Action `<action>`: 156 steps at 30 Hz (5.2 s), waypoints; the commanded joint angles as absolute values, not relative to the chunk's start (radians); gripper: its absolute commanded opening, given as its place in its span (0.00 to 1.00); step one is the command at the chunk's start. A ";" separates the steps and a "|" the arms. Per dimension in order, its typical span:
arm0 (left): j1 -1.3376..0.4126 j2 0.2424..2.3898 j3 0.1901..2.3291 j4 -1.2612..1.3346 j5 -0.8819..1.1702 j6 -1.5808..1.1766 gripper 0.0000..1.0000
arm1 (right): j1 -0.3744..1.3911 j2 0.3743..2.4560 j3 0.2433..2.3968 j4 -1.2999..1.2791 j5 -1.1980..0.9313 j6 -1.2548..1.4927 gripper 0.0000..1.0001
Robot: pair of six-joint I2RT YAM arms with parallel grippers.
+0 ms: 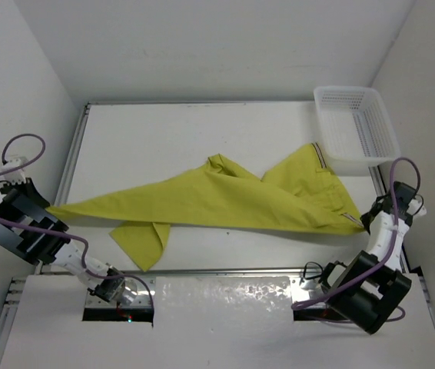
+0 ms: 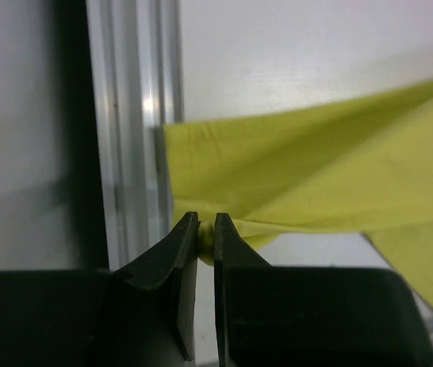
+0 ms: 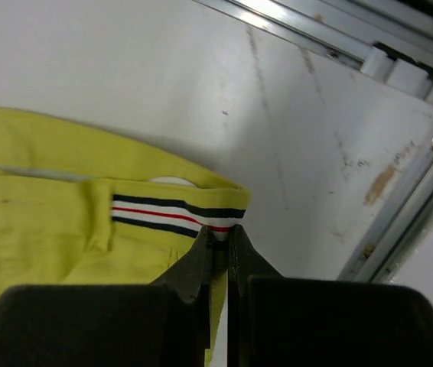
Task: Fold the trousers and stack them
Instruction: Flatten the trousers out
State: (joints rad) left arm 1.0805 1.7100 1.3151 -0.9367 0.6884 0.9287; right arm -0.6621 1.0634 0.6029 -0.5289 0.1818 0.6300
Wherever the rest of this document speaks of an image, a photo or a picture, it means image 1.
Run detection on yellow-green trousers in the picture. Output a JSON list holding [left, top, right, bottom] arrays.
[[47, 143, 363, 271]]

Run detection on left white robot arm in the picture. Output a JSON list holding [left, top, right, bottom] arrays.
[[0, 188, 128, 304]]

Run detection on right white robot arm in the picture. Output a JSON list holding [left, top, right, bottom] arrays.
[[319, 194, 420, 334]]

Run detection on white perforated plastic basket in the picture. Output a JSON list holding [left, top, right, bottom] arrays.
[[314, 85, 400, 176]]

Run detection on white front cover board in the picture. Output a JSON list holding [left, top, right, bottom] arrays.
[[1, 275, 435, 368]]

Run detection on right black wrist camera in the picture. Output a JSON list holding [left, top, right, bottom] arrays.
[[393, 181, 427, 218]]

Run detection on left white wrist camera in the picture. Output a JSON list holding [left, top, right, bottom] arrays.
[[2, 156, 27, 185]]

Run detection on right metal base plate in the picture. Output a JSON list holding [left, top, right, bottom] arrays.
[[291, 277, 363, 309]]

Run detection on metal base plate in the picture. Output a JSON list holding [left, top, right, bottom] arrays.
[[85, 278, 156, 309], [291, 277, 363, 309]]

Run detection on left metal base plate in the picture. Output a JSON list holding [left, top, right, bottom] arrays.
[[85, 278, 156, 309]]

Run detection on aluminium table frame rail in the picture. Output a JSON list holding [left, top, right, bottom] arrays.
[[0, 102, 92, 364]]

